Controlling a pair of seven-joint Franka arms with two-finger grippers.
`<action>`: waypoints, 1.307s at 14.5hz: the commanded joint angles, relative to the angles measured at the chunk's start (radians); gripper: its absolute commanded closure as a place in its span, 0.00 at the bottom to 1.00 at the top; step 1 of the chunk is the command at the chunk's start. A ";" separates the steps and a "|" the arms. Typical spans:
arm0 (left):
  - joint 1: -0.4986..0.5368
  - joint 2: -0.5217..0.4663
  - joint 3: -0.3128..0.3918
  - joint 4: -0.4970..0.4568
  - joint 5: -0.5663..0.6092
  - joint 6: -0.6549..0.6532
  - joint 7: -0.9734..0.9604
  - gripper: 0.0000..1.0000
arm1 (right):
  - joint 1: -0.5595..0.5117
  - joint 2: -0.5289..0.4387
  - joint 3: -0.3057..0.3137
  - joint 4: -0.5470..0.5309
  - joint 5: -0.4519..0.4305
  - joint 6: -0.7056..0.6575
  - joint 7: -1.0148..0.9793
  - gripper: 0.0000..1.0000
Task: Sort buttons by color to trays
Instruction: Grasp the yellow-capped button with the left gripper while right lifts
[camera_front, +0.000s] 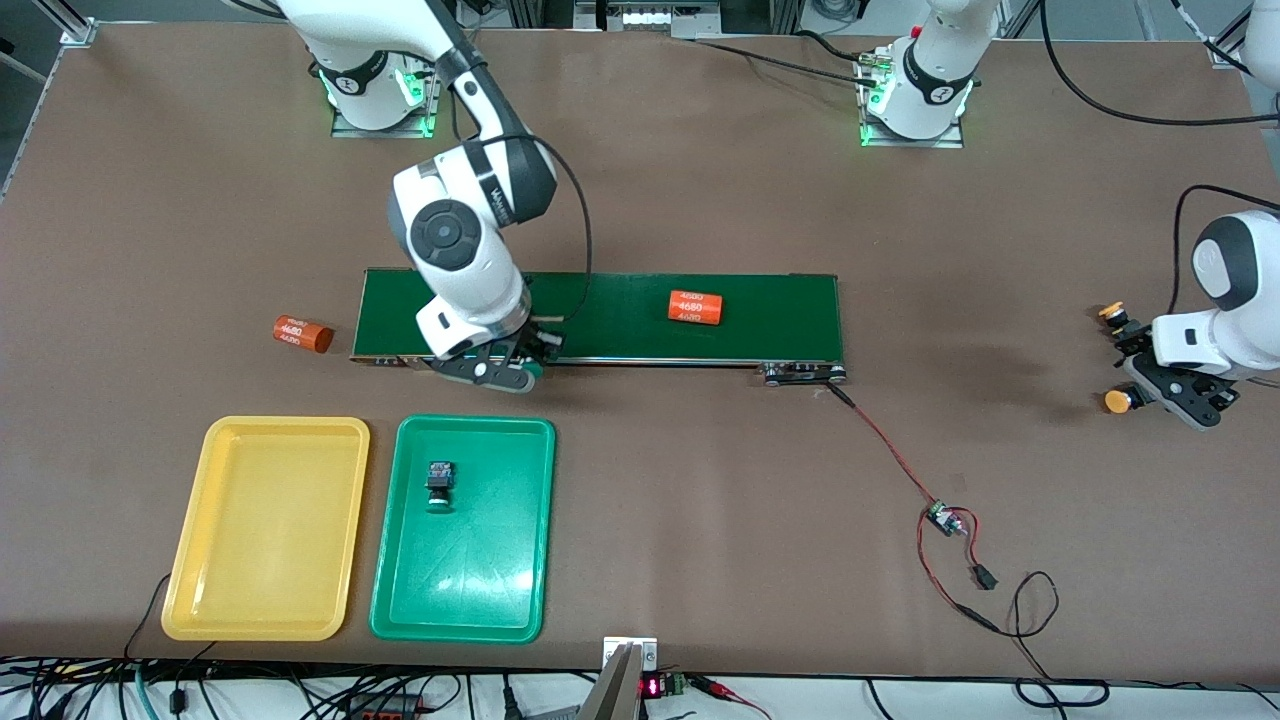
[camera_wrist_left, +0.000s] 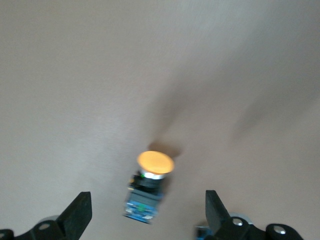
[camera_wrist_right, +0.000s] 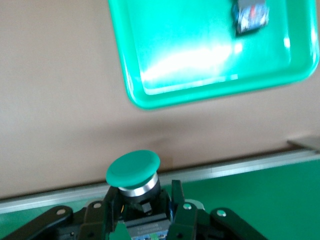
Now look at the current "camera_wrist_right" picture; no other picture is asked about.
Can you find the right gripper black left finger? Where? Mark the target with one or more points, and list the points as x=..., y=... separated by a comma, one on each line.
x=82, y=222

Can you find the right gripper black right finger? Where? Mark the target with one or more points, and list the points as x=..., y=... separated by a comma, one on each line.
x=190, y=222

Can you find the green mushroom push button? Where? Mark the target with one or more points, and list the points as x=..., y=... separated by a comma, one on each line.
x=250, y=17
x=132, y=167

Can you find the green belt conveyor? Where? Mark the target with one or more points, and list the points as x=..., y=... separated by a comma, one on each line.
x=250, y=195

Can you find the green plastic tray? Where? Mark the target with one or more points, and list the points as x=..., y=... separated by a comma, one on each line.
x=187, y=50

